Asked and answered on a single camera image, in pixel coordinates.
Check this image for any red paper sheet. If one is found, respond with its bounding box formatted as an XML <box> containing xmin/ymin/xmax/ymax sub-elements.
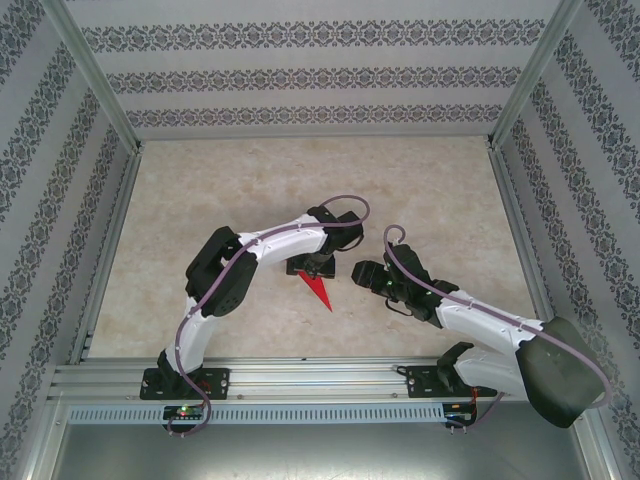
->
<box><xmin>298</xmin><ymin>271</ymin><xmax>334</xmax><ymax>314</ymax></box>

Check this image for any grey metal sheet panel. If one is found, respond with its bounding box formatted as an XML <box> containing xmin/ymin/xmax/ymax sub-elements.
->
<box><xmin>52</xmin><ymin>397</ymin><xmax>617</xmax><ymax>480</ymax></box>

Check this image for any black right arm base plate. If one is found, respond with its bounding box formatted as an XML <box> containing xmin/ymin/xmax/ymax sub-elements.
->
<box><xmin>405</xmin><ymin>364</ymin><xmax>496</xmax><ymax>400</ymax></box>

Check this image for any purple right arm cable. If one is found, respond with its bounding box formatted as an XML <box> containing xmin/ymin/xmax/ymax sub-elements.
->
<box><xmin>383</xmin><ymin>225</ymin><xmax>612</xmax><ymax>437</ymax></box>

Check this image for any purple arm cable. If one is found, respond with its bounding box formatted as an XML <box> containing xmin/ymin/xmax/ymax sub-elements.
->
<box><xmin>167</xmin><ymin>195</ymin><xmax>372</xmax><ymax>440</ymax></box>
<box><xmin>383</xmin><ymin>225</ymin><xmax>612</xmax><ymax>437</ymax></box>

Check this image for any aluminium mounting rail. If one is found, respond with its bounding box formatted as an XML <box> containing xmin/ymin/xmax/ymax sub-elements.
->
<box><xmin>47</xmin><ymin>355</ymin><xmax>521</xmax><ymax>401</ymax></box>

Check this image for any aluminium table side rail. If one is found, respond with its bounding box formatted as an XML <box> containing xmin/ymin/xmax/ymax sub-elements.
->
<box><xmin>68</xmin><ymin>142</ymin><xmax>146</xmax><ymax>365</ymax></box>
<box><xmin>487</xmin><ymin>142</ymin><xmax>557</xmax><ymax>331</ymax></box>

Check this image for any slotted grey cable duct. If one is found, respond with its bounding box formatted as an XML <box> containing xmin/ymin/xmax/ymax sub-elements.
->
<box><xmin>67</xmin><ymin>403</ymin><xmax>447</xmax><ymax>425</ymax></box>

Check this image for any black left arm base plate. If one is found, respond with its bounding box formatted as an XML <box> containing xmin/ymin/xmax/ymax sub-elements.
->
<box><xmin>139</xmin><ymin>367</ymin><xmax>232</xmax><ymax>401</ymax></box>

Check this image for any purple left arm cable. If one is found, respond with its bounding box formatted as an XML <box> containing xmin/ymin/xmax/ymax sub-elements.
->
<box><xmin>167</xmin><ymin>195</ymin><xmax>372</xmax><ymax>440</ymax></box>

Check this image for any aluminium frame side beam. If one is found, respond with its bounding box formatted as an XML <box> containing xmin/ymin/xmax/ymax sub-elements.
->
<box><xmin>12</xmin><ymin>392</ymin><xmax>71</xmax><ymax>480</ymax></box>
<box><xmin>574</xmin><ymin>414</ymin><xmax>630</xmax><ymax>480</ymax></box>

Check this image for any aluminium frame post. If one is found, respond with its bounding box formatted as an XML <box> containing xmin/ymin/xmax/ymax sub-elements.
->
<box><xmin>487</xmin><ymin>0</ymin><xmax>585</xmax><ymax>150</ymax></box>
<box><xmin>47</xmin><ymin>0</ymin><xmax>145</xmax><ymax>153</ymax></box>

